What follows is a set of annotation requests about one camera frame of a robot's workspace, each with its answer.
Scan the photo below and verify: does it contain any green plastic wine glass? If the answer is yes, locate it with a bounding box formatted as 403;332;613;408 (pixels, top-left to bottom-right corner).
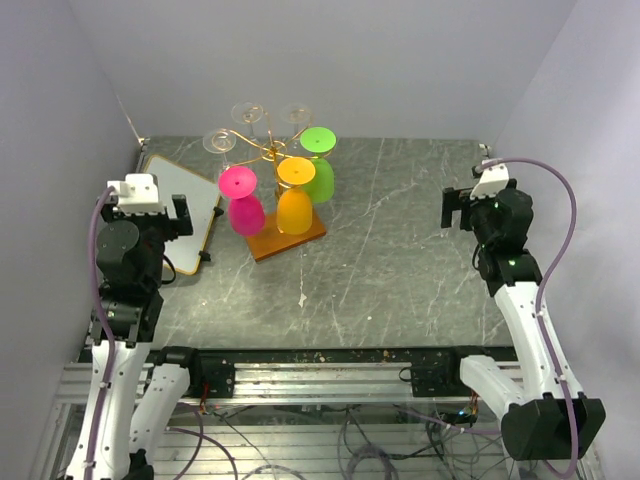
300;126;337;204

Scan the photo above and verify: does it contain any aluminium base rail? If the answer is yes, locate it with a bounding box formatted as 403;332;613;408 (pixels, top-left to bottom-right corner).
59;349;526;401

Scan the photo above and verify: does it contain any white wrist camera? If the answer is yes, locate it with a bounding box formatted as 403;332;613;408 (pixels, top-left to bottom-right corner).
470;158;510;200
107;173;165;215

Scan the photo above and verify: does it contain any brown wooden rack base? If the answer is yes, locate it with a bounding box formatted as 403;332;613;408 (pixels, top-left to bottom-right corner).
245;211;327;262

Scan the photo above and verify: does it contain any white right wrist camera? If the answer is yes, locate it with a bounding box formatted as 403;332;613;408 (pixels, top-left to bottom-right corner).
470;158;510;200

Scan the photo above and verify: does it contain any clear tall wine glass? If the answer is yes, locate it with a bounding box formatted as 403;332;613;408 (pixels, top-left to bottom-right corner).
231;101;264;141

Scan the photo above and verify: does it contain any white board with yellow frame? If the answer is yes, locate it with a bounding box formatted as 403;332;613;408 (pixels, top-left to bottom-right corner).
142;153;224;276

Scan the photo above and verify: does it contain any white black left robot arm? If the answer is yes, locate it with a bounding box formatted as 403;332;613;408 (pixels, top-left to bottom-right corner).
64;187;204;479

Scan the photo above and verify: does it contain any pink plastic wine glass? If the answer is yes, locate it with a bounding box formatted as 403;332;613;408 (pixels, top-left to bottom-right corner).
218;166;266;237

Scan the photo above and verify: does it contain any clear short wine glass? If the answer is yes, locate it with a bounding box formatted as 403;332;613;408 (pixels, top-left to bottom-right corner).
280;102;312;135

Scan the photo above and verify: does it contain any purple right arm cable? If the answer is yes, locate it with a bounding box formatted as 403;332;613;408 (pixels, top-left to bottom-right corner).
479;156;581;476

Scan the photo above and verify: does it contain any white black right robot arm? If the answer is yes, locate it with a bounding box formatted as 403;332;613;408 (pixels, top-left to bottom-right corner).
440;186;606;463

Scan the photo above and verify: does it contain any orange plastic wine glass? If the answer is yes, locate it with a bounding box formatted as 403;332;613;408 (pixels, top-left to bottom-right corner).
276;157;316;235

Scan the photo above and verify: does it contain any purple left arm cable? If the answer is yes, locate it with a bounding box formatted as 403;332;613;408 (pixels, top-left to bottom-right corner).
82;185;119;480

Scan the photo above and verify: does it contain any gold wire wine glass rack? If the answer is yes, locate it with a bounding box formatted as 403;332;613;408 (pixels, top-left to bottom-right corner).
229;106;314;200

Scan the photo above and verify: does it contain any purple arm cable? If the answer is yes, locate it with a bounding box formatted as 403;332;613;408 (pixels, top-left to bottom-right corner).
479;156;581;476
82;185;119;480

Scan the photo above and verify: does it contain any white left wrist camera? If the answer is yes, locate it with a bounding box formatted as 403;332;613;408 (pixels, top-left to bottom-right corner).
107;173;165;215

